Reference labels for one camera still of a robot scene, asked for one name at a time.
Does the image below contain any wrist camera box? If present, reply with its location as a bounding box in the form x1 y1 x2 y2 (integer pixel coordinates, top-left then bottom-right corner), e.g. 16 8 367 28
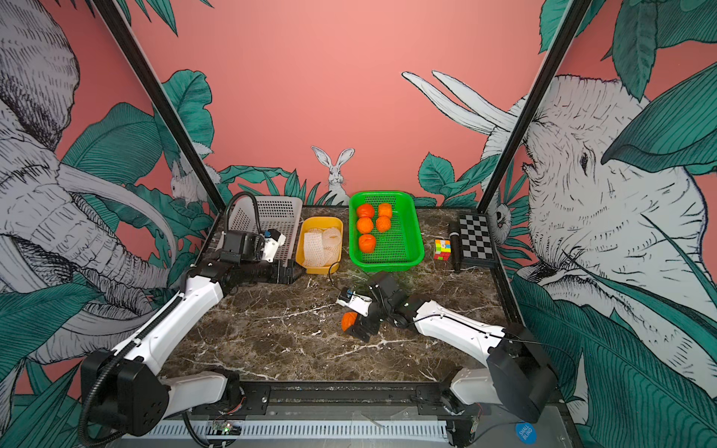
336 287 373 317
220 228 287 264

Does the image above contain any white plastic perforated basket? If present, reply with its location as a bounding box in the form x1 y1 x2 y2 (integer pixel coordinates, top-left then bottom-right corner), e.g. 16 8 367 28
228 196 302 265

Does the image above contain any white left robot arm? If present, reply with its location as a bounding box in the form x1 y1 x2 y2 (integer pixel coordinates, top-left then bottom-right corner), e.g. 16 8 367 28
78 261 305 447

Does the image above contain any yellow plastic tub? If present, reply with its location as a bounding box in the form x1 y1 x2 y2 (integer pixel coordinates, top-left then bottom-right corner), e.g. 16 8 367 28
295 215 344 276

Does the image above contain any green plastic perforated basket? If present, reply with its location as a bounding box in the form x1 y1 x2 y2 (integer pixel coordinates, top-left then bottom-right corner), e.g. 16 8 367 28
348 192 425 273

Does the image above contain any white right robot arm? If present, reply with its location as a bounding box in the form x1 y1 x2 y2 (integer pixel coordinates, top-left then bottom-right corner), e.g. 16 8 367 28
336 272 558 423

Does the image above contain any black white folding chessboard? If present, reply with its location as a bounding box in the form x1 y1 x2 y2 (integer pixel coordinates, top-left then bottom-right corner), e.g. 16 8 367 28
459 214 497 268

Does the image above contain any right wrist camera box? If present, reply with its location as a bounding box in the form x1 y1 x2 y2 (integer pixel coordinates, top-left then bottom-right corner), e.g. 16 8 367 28
336 287 373 317

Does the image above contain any black frame post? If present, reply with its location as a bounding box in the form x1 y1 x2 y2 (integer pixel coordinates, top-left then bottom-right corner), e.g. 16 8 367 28
93 0 226 215
477 0 591 213

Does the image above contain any blue round sticker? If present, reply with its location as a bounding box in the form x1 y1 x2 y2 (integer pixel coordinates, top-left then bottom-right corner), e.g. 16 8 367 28
515 422 537 445

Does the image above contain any black cylindrical microphone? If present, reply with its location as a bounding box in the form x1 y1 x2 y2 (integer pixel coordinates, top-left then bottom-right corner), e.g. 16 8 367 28
448 221 462 274

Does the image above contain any white slotted front rail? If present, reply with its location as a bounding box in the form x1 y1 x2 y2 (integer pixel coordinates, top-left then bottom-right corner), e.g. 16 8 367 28
150 419 449 442

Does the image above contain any black frame post left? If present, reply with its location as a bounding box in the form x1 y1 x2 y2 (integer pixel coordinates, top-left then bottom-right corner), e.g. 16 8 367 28
93 0 226 215

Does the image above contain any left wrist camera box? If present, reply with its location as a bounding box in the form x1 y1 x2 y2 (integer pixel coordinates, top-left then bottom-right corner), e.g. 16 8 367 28
220 228 287 264

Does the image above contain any colourful rubiks cube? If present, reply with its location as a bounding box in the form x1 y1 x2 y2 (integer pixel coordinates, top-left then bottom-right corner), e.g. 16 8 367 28
433 239 452 261

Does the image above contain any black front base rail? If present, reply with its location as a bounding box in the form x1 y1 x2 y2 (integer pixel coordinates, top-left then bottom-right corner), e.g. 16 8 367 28
184 380 539 418

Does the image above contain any black frame post right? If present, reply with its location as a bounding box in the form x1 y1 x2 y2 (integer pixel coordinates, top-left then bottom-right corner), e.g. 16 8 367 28
477 0 591 213

